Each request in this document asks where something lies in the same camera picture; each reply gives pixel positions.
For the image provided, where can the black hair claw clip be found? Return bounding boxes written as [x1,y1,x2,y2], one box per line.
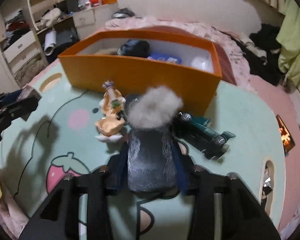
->
[127,127,177,193]

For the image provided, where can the teal toy race car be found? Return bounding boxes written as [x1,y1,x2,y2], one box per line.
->
[171,112,236,159]

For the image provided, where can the beige figurine toy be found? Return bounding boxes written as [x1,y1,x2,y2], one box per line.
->
[95,80,126,143]

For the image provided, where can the black lace scrunchie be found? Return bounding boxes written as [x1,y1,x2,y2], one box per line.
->
[117,39,150,58]

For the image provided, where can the beige fluffy pompom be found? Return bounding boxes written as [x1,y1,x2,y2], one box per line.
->
[127,86,184,129]

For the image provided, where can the white rolled paper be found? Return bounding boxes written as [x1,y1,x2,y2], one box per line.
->
[44,29,57,56]

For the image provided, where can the silver foil wrappers in slot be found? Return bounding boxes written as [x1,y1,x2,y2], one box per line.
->
[261,165,273,207]

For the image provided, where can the orange cardboard storage box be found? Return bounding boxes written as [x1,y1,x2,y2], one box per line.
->
[58,29,222,115]

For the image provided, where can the blue box inside orange box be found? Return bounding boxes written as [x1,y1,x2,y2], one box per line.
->
[147,52,182,64]

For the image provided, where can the smartphone with lit screen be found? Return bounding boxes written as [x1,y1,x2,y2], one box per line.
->
[276,115,295,155]

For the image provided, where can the white drawer cabinet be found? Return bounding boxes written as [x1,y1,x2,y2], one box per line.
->
[72,3,119,40]

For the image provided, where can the pink floral blanket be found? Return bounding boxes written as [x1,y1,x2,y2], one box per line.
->
[100,16,256,93]

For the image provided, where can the black clothes pile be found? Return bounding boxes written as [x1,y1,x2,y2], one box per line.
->
[226,23,283,86]

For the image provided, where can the orange tray on cabinet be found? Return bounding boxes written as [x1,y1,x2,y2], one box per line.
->
[102,0,117,4]

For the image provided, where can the light green hanging cloth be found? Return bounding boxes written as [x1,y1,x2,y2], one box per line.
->
[276,0,300,86]

